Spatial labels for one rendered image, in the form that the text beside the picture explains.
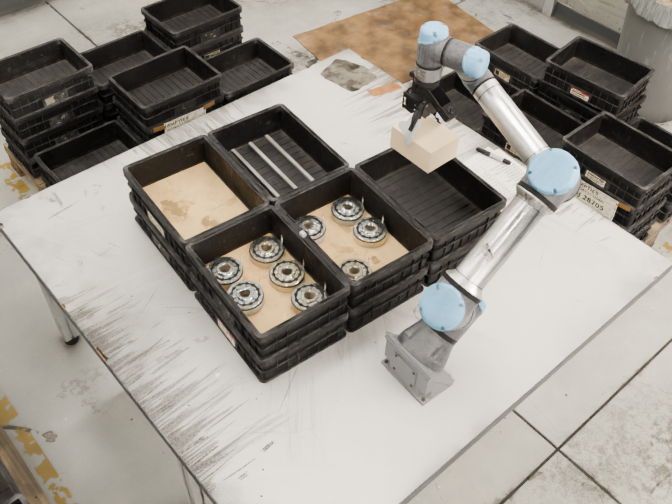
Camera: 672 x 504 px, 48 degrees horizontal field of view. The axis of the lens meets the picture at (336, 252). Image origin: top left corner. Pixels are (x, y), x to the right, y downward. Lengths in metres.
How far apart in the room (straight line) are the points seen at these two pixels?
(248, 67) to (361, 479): 2.35
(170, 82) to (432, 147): 1.67
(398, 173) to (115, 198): 0.97
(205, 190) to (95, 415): 1.01
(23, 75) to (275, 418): 2.22
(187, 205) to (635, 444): 1.84
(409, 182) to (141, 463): 1.37
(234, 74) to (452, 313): 2.19
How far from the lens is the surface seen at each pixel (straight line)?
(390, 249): 2.26
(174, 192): 2.45
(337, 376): 2.13
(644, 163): 3.36
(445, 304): 1.85
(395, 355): 2.06
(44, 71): 3.73
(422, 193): 2.45
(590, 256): 2.57
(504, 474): 2.85
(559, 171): 1.85
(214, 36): 3.80
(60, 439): 2.96
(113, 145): 3.57
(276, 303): 2.11
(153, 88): 3.50
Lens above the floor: 2.49
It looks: 48 degrees down
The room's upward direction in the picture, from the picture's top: 3 degrees clockwise
